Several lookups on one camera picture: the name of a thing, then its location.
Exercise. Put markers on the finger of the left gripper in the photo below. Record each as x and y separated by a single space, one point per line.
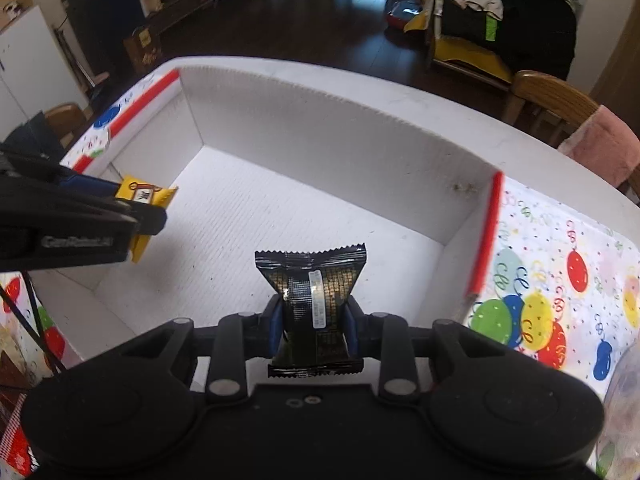
150 219
39 168

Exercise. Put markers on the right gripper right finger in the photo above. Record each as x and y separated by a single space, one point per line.
385 338

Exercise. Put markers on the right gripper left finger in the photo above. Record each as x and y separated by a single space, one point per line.
240 338

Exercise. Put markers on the yellow snack packet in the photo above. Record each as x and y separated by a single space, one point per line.
137 190

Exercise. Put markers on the black cookie packet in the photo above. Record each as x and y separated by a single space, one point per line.
317 331

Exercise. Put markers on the red snack bag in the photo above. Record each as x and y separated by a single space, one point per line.
17 459

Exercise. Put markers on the chair with dark jacket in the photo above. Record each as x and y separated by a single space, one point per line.
49 134

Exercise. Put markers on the white cabinet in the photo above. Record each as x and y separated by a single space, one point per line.
34 74

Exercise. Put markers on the red cardboard box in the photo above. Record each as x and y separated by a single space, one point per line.
296 159

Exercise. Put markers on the balloon birthday tablecloth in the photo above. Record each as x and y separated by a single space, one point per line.
513 391

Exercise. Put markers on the clear plastic bag of goods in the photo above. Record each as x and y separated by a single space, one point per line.
618 448

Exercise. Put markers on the wooden chair with pink cloth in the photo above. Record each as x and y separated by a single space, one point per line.
566 119

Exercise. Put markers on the sofa with dark clothes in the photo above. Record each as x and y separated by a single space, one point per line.
498 38

